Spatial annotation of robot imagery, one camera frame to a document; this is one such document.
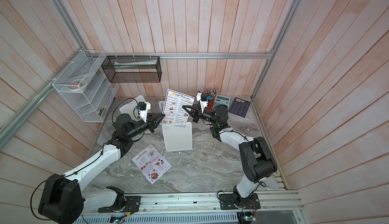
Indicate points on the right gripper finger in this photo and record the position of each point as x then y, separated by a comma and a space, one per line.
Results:
196, 117
192, 110

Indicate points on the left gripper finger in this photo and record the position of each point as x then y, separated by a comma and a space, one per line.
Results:
153, 126
155, 117

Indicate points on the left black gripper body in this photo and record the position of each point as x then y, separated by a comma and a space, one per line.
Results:
140, 129

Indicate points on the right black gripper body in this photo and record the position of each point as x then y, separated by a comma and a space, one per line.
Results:
209, 116

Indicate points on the white narrow rack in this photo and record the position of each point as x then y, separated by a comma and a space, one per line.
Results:
177, 138
129, 105
161, 105

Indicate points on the dim sum menu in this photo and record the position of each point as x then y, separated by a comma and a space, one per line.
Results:
174, 113

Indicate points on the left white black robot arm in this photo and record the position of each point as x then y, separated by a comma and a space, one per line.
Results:
62, 200

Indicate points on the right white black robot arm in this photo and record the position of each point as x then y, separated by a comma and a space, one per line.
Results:
256, 157

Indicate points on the red pen cup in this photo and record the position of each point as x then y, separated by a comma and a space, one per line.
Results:
211, 95

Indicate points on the grey desk calculator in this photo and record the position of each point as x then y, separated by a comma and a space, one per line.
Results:
222, 100

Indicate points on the dark purple card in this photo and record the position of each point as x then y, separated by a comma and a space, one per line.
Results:
240, 107

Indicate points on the left red white menu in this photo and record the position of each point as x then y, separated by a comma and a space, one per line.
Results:
151, 164

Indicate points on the paper inside black basket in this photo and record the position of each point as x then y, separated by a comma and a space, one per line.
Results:
136, 64

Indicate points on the tape roll on shelf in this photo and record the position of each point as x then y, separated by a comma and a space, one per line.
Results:
76, 85

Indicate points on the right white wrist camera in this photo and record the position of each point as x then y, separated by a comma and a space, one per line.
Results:
203, 99

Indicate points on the black mesh wall basket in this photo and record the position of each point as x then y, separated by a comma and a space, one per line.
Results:
152, 75

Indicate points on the white wire wall shelf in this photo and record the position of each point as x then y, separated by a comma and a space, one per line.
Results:
85, 87

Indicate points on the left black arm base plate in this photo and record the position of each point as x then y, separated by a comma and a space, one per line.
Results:
127, 204

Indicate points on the aluminium front rail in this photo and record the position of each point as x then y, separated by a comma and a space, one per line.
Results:
207, 202

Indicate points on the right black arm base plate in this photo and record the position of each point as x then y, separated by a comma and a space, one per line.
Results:
234, 201

